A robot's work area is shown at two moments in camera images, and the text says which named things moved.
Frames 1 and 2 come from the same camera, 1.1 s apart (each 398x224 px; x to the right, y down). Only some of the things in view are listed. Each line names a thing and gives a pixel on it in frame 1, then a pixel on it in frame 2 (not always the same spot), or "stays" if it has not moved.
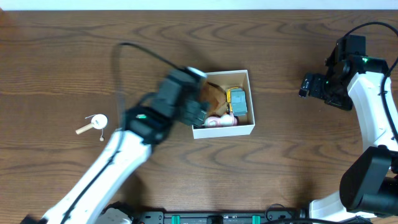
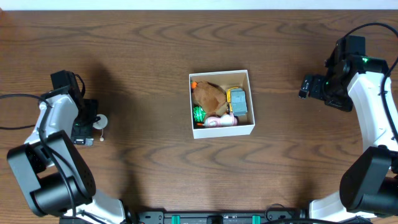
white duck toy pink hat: x=227 y=119 stays
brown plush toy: x=213 y=99 stays
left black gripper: x=193 y=111 → x=84 y=137
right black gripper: x=345 y=102 stays
